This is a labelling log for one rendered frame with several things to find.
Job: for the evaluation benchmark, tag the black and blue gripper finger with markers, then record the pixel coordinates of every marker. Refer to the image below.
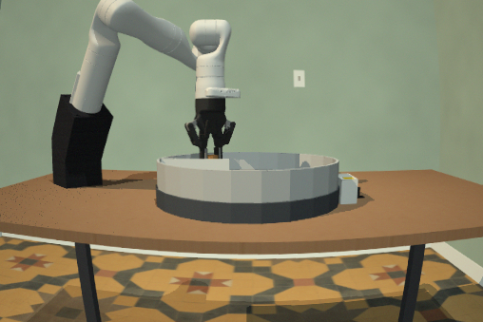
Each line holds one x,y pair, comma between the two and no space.
200,141
221,139

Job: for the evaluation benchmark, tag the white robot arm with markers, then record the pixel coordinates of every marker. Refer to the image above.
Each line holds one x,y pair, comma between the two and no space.
126,17

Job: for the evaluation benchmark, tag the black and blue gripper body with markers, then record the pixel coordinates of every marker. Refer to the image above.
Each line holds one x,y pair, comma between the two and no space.
209,109

